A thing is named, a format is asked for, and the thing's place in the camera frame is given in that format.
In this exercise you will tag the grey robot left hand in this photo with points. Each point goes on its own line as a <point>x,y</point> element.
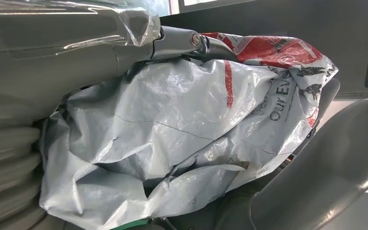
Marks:
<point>44,63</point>

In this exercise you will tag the grey package with red print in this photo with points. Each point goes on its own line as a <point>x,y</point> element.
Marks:
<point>171,127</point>

